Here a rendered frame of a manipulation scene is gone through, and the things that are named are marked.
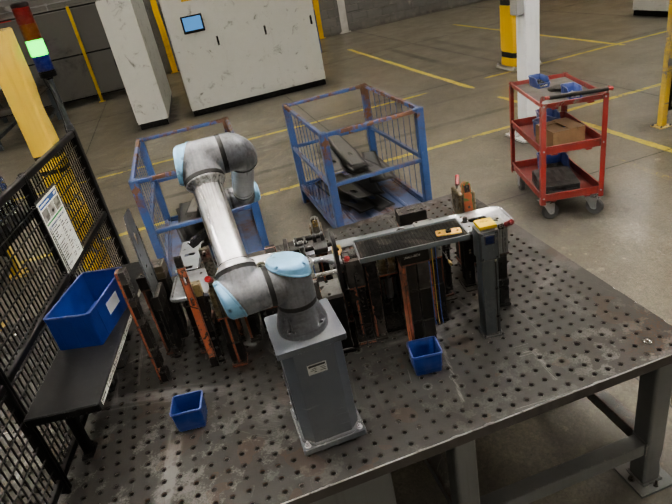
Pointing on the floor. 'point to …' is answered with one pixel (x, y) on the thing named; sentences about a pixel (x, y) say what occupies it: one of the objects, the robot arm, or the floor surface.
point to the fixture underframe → (466, 462)
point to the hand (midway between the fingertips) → (220, 265)
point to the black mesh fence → (46, 309)
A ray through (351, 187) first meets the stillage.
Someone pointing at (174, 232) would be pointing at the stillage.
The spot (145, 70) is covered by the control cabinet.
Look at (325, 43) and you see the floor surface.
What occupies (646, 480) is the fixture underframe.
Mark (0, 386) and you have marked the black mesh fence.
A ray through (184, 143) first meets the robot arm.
